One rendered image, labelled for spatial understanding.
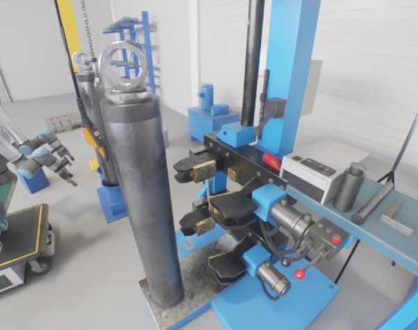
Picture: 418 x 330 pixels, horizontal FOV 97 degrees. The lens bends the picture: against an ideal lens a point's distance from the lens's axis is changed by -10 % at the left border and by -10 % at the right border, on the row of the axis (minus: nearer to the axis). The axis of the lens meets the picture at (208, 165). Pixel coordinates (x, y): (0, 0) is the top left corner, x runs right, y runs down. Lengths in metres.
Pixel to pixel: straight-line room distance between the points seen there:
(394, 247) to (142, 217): 0.95
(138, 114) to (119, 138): 0.11
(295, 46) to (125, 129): 0.87
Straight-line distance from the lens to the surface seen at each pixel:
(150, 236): 1.03
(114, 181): 2.35
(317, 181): 0.94
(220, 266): 1.31
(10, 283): 2.26
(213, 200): 0.98
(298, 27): 1.19
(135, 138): 0.75
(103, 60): 0.76
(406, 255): 0.94
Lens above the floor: 1.63
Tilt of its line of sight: 30 degrees down
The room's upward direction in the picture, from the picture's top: straight up
